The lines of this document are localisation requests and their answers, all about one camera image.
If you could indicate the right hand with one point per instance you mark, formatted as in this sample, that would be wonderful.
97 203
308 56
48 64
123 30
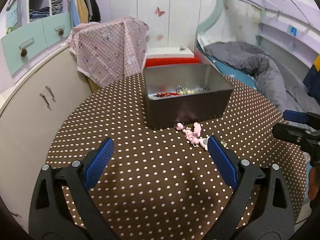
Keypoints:
313 186

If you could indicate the grey duvet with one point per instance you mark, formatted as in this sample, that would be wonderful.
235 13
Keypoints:
272 79

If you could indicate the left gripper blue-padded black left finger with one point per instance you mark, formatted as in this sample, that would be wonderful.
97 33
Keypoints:
49 216

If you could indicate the dark metal jewelry box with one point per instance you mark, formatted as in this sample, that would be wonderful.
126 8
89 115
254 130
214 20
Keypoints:
185 93

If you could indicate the red storage bench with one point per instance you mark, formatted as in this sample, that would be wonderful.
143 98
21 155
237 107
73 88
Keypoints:
169 55

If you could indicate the white wardrobe with butterflies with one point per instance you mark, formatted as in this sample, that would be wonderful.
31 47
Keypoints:
172 23

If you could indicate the teal mattress sheet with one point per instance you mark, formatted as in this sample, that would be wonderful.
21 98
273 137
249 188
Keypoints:
234 73

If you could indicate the teal drawer unit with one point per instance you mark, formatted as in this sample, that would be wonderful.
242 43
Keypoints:
29 40

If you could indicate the pink checkered bear cloth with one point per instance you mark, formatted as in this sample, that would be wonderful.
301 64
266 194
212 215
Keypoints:
108 52

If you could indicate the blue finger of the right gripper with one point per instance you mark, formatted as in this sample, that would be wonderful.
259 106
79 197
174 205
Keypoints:
294 116

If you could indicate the cream low cabinet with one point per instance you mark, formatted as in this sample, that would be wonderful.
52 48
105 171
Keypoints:
30 118

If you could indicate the purple cubby shelf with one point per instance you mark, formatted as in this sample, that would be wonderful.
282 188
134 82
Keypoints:
42 0

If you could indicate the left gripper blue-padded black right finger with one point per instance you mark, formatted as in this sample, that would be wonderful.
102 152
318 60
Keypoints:
260 206

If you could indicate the hanging clothes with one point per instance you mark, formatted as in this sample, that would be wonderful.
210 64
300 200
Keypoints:
84 11

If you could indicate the brown polka dot tablecloth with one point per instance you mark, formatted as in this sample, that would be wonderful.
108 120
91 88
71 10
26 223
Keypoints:
158 186

